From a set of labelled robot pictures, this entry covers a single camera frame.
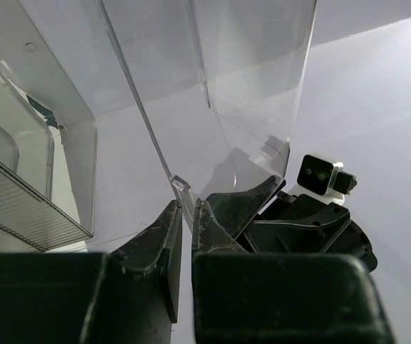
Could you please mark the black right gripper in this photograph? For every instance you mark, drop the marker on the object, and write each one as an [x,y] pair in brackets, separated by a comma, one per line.
[288,224]

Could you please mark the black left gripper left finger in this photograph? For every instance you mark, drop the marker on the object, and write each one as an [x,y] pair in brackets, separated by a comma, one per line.
[130,295]

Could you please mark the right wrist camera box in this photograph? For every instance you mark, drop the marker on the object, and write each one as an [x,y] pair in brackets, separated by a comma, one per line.
[323,179]

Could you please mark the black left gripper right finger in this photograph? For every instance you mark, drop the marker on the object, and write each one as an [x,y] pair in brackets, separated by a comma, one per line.
[242,297]

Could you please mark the clear acrylic makeup organizer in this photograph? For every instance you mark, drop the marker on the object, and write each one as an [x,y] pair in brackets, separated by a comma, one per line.
[110,109]

